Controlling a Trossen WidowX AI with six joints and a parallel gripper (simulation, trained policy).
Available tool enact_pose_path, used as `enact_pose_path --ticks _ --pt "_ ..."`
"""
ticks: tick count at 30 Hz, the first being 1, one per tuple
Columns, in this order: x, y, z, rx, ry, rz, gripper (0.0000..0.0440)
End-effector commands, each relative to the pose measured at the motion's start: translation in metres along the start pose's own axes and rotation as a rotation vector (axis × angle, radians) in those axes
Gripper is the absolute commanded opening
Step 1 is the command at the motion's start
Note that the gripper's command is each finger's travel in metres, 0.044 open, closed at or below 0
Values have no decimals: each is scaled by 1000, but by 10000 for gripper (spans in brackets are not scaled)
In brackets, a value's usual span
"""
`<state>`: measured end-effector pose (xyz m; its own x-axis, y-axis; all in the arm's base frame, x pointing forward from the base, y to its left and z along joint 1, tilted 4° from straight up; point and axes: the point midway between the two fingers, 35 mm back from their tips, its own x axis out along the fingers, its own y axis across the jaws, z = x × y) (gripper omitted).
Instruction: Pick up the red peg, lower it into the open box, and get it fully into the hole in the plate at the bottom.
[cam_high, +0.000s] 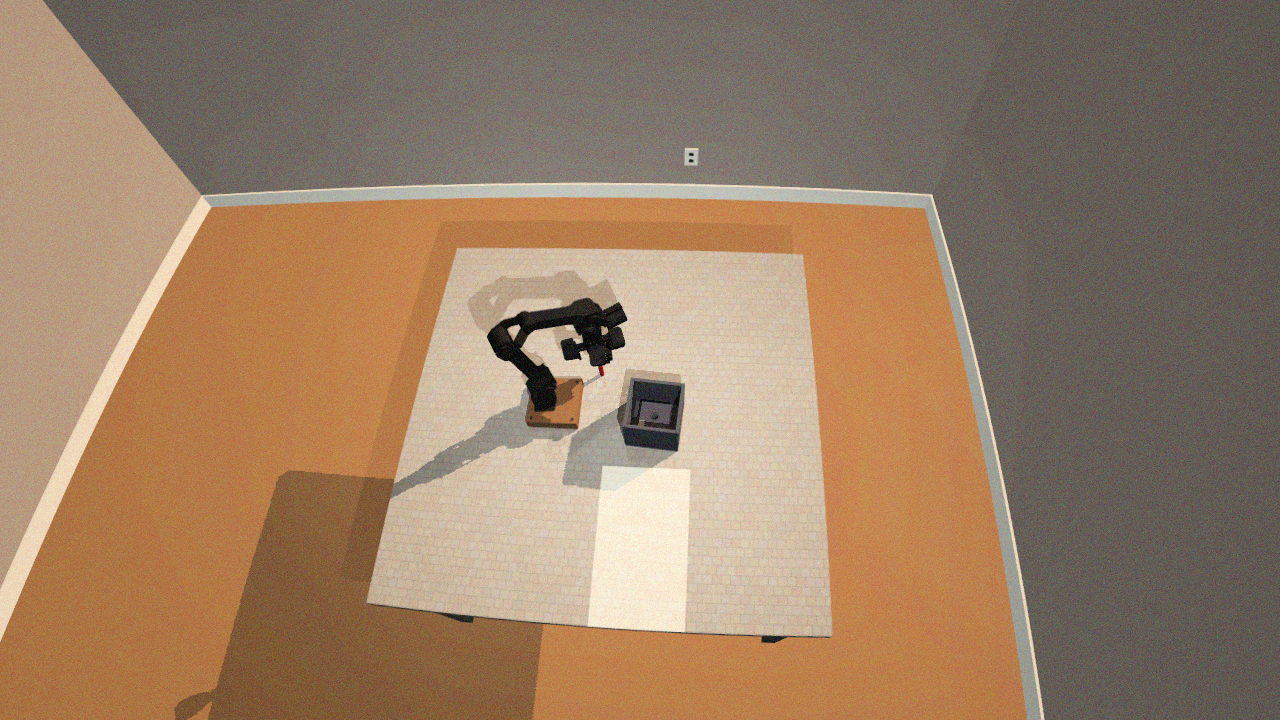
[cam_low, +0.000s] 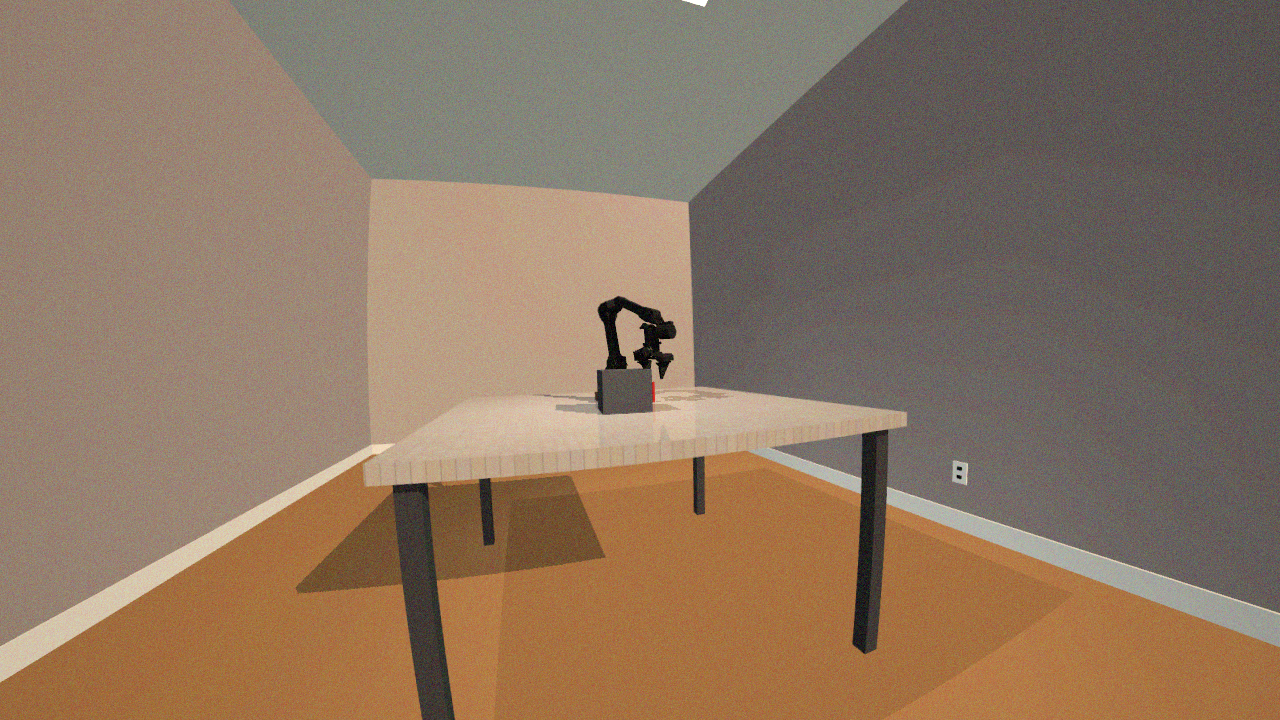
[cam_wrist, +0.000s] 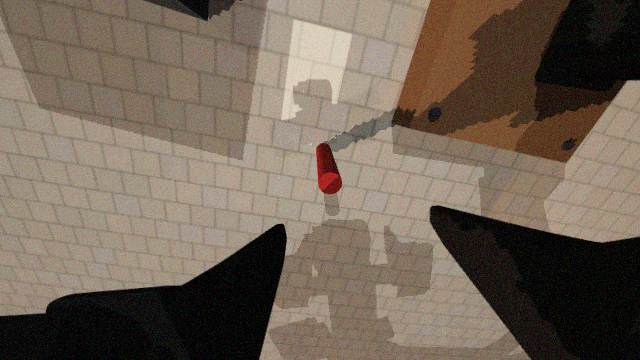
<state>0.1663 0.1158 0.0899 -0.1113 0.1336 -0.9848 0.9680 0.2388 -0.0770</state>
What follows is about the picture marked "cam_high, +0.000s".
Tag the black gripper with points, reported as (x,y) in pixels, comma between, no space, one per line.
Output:
(614,339)

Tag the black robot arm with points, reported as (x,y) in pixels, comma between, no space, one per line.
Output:
(586,316)

